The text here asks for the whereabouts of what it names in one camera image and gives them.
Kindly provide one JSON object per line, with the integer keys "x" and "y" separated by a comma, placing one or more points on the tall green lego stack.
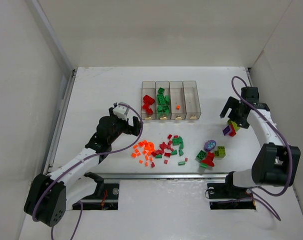
{"x": 161, "y": 91}

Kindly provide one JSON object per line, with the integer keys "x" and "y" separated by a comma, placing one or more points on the purple flower lego piece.
{"x": 209, "y": 145}

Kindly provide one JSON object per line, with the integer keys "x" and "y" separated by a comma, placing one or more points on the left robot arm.
{"x": 51, "y": 195}

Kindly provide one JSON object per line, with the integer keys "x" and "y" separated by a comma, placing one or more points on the lime green lego brick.
{"x": 220, "y": 152}

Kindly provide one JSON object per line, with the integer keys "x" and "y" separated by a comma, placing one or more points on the red flower lego piece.
{"x": 209, "y": 159}

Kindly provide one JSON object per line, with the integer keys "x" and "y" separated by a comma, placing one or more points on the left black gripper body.
{"x": 125, "y": 125}

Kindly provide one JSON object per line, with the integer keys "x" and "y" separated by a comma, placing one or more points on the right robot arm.
{"x": 277, "y": 162}

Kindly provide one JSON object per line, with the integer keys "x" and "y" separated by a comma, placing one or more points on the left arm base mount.
{"x": 103, "y": 199}

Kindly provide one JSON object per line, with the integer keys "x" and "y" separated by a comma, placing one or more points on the purple lego brick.
{"x": 227, "y": 130}

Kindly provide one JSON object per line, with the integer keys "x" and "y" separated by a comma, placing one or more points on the clear container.
{"x": 163, "y": 112}
{"x": 149, "y": 88}
{"x": 192, "y": 102}
{"x": 177, "y": 98}

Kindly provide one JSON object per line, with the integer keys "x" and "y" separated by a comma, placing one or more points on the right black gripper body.
{"x": 236, "y": 110}

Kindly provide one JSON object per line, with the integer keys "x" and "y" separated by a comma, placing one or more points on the green square lego brick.
{"x": 201, "y": 155}

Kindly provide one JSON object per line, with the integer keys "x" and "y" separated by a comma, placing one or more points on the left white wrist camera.
{"x": 121, "y": 111}

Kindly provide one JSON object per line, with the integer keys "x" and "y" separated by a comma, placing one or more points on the orange round lego piece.
{"x": 149, "y": 146}

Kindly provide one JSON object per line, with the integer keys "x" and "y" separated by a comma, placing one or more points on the red long lego brick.
{"x": 148, "y": 100}

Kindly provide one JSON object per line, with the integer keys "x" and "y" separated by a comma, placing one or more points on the lime green stepped brick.
{"x": 234, "y": 124}

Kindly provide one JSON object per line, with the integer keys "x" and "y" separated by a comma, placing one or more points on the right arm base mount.
{"x": 224, "y": 197}

